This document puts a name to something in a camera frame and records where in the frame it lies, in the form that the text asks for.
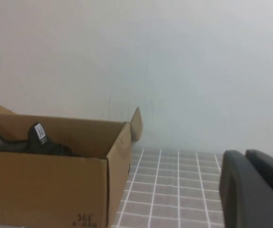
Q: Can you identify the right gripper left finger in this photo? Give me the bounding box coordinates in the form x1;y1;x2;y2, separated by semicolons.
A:
218;150;273;228

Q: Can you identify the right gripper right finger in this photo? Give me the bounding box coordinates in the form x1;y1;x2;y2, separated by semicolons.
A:
245;149;273;198

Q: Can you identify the black knit sneaker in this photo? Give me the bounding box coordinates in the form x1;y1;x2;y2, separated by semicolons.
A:
0;122;80;157

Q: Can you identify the brown cardboard shoe box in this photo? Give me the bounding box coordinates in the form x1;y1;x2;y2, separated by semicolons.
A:
0;99;143;228

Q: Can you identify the grey white-grid tablecloth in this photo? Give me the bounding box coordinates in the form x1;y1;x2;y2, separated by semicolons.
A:
0;147;226;228

